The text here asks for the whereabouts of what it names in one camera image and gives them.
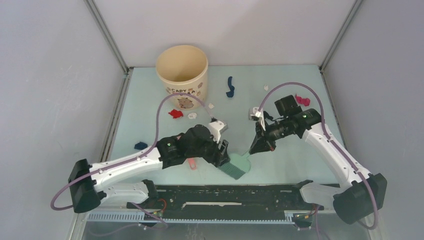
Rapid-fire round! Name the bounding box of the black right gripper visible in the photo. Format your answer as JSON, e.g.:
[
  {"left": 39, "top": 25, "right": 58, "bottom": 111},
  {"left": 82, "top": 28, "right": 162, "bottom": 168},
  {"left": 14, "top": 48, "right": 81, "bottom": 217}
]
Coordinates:
[{"left": 250, "top": 117, "right": 295, "bottom": 153}]

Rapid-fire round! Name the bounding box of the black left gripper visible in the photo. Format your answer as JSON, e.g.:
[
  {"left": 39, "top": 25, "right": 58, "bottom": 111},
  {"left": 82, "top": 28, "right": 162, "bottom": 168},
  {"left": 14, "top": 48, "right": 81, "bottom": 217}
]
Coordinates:
[{"left": 186, "top": 132, "right": 230, "bottom": 167}]

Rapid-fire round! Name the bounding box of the green hand brush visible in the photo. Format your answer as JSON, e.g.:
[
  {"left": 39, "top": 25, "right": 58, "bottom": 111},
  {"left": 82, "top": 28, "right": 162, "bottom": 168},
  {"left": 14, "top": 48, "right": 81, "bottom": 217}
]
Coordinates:
[{"left": 218, "top": 151, "right": 251, "bottom": 180}]

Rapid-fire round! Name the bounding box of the pink plastic dustpan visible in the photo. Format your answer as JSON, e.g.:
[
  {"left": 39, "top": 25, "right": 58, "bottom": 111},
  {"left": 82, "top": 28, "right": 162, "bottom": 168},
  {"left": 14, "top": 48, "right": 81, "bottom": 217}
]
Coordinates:
[{"left": 176, "top": 133, "right": 197, "bottom": 171}]

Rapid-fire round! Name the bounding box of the long dark blue scrap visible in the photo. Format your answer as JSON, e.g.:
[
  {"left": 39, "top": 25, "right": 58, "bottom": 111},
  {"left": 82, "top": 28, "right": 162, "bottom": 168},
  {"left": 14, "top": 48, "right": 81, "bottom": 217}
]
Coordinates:
[{"left": 225, "top": 76, "right": 235, "bottom": 98}]

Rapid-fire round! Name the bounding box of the red paper scrap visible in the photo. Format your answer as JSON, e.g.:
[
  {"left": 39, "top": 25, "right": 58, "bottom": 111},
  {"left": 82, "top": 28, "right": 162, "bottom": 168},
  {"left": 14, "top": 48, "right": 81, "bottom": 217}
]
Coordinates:
[{"left": 168, "top": 109, "right": 184, "bottom": 119}]

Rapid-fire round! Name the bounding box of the dark blue paper scrap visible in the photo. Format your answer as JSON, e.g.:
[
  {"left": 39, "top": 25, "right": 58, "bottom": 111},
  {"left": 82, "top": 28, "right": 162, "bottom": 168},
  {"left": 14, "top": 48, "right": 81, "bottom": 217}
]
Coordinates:
[{"left": 134, "top": 141, "right": 149, "bottom": 151}]

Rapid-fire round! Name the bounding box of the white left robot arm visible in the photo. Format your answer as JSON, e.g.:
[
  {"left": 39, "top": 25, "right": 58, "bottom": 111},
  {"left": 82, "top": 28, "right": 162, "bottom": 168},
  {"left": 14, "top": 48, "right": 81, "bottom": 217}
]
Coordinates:
[{"left": 68, "top": 120, "right": 230, "bottom": 213}]

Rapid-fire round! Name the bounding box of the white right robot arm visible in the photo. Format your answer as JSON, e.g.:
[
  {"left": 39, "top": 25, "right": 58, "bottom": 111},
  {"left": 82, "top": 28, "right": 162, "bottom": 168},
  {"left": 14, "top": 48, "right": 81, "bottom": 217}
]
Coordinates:
[{"left": 248, "top": 95, "right": 388, "bottom": 225}]

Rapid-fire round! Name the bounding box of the magenta paper scrap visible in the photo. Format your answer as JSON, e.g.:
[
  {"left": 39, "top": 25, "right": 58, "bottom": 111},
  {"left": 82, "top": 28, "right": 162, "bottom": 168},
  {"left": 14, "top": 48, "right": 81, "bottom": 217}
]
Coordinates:
[{"left": 295, "top": 94, "right": 311, "bottom": 107}]

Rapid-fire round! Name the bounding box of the beige capybara bucket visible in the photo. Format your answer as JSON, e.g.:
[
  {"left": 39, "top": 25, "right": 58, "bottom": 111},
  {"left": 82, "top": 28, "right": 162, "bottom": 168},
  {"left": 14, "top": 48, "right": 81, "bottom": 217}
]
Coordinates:
[{"left": 155, "top": 45, "right": 209, "bottom": 110}]

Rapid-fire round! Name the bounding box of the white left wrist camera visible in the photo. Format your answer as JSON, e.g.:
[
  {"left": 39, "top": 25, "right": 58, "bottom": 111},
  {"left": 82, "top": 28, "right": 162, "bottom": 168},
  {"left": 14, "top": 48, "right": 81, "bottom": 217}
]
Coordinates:
[{"left": 207, "top": 120, "right": 228, "bottom": 143}]

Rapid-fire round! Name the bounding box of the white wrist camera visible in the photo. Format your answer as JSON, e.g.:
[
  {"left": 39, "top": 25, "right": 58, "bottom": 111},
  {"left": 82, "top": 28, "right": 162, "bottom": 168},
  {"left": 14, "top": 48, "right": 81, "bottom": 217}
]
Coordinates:
[
  {"left": 248, "top": 107, "right": 266, "bottom": 130},
  {"left": 207, "top": 120, "right": 228, "bottom": 143}
]

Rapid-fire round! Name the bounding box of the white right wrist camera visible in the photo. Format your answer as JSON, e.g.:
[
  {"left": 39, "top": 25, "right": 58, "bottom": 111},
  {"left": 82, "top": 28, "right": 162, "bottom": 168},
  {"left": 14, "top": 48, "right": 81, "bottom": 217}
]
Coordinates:
[{"left": 248, "top": 107, "right": 266, "bottom": 130}]

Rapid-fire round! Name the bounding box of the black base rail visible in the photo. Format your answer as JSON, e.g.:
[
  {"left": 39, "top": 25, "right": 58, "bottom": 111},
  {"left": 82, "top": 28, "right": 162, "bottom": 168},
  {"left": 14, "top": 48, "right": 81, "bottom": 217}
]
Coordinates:
[{"left": 139, "top": 184, "right": 314, "bottom": 220}]

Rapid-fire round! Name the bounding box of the grey cable duct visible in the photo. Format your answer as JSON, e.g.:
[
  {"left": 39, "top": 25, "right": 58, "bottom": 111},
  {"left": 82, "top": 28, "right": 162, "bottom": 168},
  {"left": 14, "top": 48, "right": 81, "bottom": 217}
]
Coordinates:
[{"left": 86, "top": 211, "right": 301, "bottom": 225}]

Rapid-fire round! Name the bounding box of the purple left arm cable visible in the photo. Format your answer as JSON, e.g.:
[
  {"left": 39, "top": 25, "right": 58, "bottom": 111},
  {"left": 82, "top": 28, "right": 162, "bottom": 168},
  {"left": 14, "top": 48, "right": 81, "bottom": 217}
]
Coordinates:
[{"left": 50, "top": 93, "right": 218, "bottom": 211}]

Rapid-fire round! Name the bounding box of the right aluminium frame post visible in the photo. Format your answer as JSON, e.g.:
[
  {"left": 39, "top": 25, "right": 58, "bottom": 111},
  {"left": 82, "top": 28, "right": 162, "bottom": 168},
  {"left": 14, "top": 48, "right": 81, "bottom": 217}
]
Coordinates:
[{"left": 319, "top": 0, "right": 365, "bottom": 73}]

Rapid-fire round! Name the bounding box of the aluminium frame post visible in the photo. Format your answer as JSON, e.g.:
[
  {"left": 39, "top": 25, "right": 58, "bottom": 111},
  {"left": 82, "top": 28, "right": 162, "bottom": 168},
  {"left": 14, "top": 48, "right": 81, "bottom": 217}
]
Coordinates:
[
  {"left": 83, "top": 0, "right": 130, "bottom": 75},
  {"left": 319, "top": 0, "right": 365, "bottom": 73}
]

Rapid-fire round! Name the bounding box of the left aluminium frame post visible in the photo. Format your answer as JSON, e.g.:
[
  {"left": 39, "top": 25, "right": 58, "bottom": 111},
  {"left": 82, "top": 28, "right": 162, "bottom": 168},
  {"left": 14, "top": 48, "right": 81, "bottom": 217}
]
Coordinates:
[{"left": 83, "top": 0, "right": 130, "bottom": 75}]

